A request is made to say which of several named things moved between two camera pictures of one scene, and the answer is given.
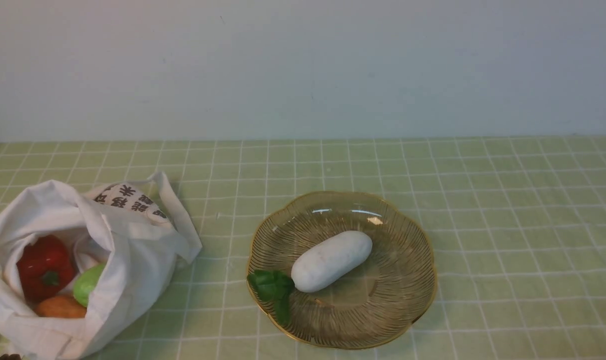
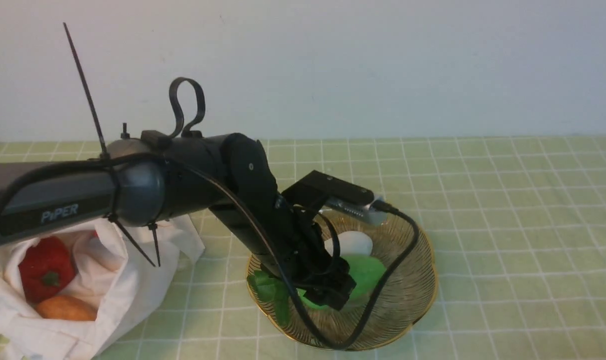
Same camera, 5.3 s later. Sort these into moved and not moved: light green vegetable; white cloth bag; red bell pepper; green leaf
Moved: light green vegetable
Not moved: white cloth bag; green leaf; red bell pepper
